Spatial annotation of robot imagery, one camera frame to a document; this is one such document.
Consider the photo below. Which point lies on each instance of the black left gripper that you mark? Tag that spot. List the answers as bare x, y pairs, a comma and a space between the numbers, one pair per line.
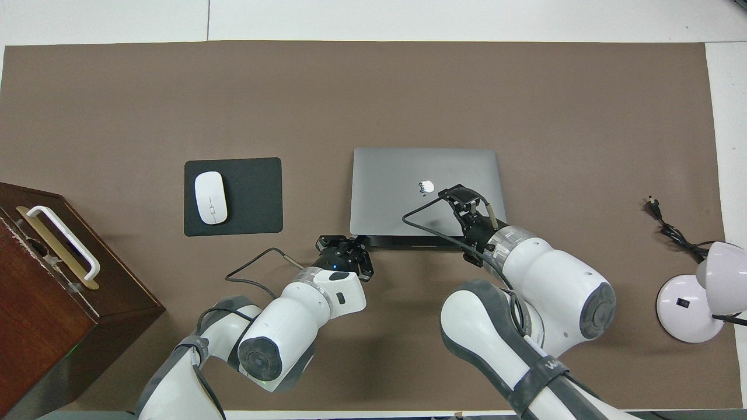
337, 259

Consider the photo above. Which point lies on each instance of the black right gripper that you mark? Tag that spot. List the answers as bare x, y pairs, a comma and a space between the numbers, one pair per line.
475, 233

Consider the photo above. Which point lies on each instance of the silver Apple laptop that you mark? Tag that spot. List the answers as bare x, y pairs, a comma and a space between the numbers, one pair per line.
385, 192

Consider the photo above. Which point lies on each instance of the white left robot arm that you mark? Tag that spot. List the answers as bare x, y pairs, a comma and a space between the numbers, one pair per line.
280, 332

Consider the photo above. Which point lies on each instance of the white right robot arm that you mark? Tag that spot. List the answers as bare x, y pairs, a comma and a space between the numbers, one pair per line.
554, 280

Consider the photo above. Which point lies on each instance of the black mouse pad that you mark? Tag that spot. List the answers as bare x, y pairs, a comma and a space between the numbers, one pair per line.
257, 198

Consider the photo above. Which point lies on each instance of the brown table mat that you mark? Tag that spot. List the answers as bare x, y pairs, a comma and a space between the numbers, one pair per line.
408, 87

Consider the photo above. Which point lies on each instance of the white computer mouse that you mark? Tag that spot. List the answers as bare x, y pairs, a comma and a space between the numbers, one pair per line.
210, 192

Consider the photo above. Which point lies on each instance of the white desk lamp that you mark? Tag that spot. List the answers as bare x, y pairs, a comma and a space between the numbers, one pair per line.
683, 309

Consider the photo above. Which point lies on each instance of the dark brown wooden box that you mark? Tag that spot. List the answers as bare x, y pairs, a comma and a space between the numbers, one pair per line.
35, 326

